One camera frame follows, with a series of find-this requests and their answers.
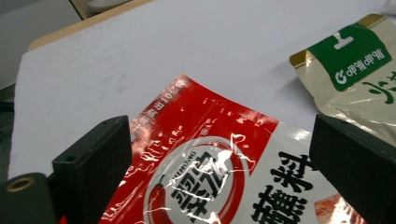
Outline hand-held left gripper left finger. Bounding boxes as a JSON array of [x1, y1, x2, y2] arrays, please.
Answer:
[[46, 115, 134, 224]]

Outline red seasoning packet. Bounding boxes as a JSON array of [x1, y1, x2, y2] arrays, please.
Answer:
[[98, 73, 372, 224]]

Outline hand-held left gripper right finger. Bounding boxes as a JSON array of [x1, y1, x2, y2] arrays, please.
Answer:
[[308, 113, 396, 224]]

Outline beige packet with green label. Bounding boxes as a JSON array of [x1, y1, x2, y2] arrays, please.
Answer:
[[289, 12, 396, 147]]

